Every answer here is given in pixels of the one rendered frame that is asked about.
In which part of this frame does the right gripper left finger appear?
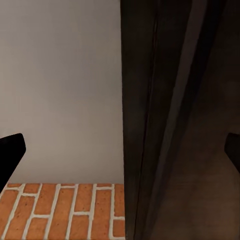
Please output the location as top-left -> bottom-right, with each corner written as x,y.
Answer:
0,133 -> 26,193

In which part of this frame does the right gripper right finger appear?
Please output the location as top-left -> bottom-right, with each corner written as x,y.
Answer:
224,132 -> 240,172

